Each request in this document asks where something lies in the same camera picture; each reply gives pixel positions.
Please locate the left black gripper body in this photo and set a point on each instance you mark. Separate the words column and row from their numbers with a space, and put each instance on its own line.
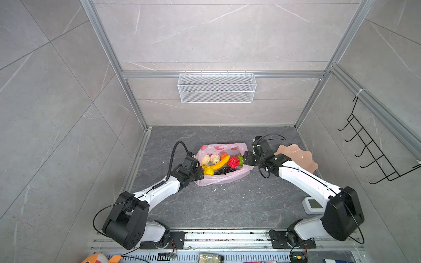
column 198, row 175

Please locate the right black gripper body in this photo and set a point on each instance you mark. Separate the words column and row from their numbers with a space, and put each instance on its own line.
column 251, row 159

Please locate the pink plastic bag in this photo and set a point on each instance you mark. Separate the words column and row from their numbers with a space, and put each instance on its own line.
column 221, row 149

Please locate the pink scalloped bowl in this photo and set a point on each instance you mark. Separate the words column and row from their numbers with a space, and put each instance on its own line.
column 301, row 157

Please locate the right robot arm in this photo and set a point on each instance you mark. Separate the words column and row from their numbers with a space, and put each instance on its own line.
column 342, row 209

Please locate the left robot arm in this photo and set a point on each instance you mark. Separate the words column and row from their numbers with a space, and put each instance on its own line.
column 128, row 224

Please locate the yellow fake lemon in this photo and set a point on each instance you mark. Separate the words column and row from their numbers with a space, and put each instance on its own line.
column 208, row 171

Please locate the beige fake potato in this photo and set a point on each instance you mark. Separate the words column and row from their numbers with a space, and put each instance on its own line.
column 205, row 160

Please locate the green fake fruit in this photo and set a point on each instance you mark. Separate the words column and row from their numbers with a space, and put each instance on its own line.
column 241, row 160

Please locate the beige fake mushroom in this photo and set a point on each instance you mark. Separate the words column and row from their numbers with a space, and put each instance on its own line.
column 215, row 158

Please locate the red fake strawberry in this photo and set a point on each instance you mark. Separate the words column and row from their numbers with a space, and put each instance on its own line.
column 234, row 162

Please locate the yellow fake banana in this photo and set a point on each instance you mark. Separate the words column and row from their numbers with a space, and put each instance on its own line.
column 220, row 164

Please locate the dark fake grapes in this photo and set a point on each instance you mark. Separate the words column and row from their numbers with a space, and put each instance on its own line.
column 224, row 170

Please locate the white digital timer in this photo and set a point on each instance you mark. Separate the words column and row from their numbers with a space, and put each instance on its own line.
column 312, row 207

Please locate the orange plush toy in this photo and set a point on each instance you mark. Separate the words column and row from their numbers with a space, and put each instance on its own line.
column 101, row 258

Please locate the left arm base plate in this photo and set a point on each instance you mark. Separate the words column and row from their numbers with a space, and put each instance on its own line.
column 168, row 241

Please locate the aluminium front rail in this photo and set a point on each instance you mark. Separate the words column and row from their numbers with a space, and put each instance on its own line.
column 235, row 246

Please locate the white wire mesh basket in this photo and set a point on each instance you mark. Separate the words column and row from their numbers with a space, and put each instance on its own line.
column 202, row 88

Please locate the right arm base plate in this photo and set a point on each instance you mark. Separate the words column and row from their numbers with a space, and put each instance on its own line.
column 286, row 239

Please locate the black wire hook rack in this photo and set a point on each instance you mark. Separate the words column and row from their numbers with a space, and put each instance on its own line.
column 378, row 158

